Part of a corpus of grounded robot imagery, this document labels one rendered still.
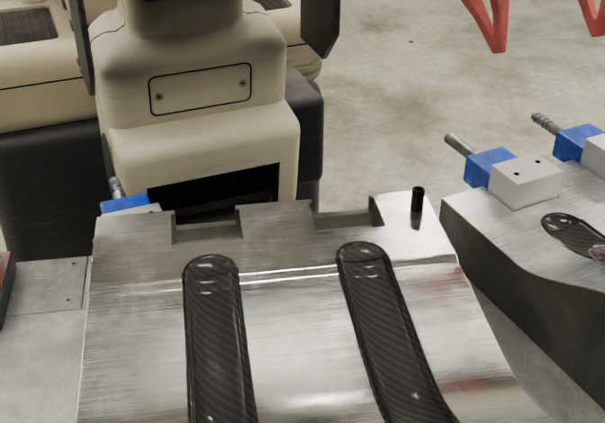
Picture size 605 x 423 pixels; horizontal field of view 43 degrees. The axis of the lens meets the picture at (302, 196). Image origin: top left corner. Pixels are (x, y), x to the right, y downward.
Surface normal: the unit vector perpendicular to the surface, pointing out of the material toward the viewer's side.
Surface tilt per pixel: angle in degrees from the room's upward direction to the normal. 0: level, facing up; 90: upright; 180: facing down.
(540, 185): 90
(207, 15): 98
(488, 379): 7
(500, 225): 0
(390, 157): 0
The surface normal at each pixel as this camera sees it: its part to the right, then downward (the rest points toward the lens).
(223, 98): 0.36, 0.63
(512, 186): -0.90, 0.24
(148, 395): 0.00, -0.82
